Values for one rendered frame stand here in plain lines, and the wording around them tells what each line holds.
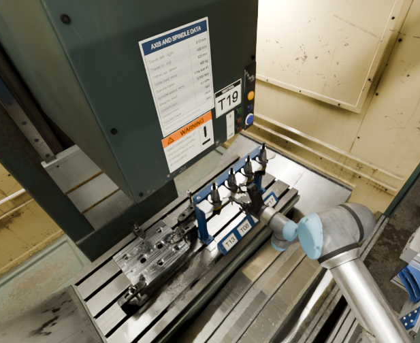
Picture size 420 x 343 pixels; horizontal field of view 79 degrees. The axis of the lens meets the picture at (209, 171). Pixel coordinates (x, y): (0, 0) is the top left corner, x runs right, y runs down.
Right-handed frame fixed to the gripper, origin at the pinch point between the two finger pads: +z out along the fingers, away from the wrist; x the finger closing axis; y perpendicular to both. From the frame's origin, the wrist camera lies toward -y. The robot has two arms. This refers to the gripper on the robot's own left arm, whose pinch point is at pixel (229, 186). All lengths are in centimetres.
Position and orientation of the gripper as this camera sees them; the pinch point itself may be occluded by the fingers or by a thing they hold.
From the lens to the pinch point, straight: 118.3
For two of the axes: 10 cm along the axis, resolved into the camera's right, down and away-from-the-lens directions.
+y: 0.6, 7.0, 7.1
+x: 7.2, -5.3, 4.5
